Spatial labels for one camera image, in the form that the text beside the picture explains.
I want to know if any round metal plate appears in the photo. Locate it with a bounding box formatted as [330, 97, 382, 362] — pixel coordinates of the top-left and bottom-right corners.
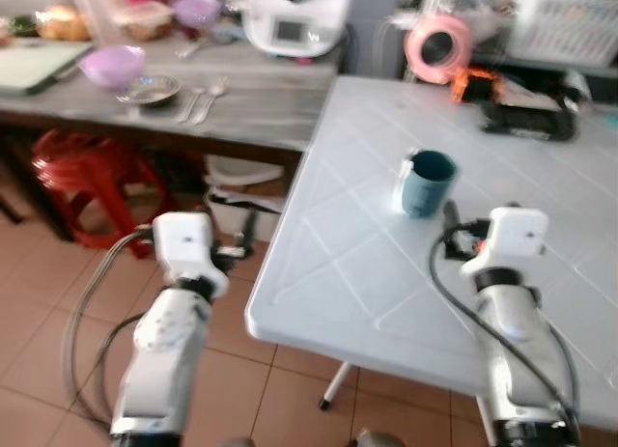
[115, 74, 183, 106]

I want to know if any grey left arm cable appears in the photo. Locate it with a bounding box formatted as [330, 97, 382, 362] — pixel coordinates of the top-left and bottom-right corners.
[61, 228, 157, 431]

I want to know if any white plastic bin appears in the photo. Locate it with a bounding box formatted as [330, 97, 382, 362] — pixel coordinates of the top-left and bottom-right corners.
[202, 154, 288, 242]

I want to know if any white kitchen appliance with display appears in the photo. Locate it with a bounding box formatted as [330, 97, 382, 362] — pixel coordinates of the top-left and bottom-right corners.
[239, 0, 355, 59]

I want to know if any orange and black device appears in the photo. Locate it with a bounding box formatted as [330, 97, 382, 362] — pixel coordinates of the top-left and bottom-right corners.
[451, 68, 504, 106]

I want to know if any metal spoon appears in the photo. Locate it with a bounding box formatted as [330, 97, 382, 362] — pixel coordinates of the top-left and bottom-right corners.
[173, 84, 206, 125]

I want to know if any clear container with bread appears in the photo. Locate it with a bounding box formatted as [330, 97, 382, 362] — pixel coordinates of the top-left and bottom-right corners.
[110, 0, 176, 42]

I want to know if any small purple plastic bowl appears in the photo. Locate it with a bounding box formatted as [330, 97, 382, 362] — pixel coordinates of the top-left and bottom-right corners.
[171, 0, 224, 31]

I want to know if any teal mug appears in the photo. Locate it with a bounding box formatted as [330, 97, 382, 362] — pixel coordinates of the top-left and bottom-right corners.
[395, 149, 461, 220]

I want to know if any grey wooden side table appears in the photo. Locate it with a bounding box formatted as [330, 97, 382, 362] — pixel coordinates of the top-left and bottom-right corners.
[0, 34, 341, 156]

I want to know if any white plastic folding table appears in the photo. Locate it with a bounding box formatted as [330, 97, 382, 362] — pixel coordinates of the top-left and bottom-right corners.
[243, 74, 618, 434]

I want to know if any red plastic stool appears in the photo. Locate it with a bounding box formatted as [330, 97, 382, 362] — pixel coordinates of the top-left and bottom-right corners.
[29, 128, 177, 252]

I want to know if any white slatted plastic crate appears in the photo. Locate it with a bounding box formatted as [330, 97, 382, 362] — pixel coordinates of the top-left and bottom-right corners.
[500, 0, 618, 69]

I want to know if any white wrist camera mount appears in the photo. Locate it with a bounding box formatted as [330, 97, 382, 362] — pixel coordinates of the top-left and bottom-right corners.
[152, 211, 230, 295]
[461, 207, 550, 280]

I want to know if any pale green cutting board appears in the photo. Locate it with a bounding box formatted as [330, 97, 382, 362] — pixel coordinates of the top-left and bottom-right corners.
[0, 39, 95, 97]

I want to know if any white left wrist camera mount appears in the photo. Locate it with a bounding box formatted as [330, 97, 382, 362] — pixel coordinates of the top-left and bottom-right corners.
[152, 211, 230, 295]

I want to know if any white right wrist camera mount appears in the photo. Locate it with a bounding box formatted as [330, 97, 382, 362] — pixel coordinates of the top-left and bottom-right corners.
[461, 207, 550, 280]

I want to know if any brown bread loaf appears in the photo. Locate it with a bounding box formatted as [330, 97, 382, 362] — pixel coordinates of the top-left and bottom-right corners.
[38, 4, 94, 42]

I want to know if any pink round appliance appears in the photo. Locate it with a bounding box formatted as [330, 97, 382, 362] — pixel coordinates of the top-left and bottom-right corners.
[403, 12, 475, 87]

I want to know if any large purple plastic bowl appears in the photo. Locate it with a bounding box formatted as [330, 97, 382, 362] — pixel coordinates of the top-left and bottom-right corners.
[78, 44, 147, 90]

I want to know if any black flat device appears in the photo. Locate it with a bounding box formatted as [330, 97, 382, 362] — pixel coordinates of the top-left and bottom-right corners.
[480, 88, 581, 143]

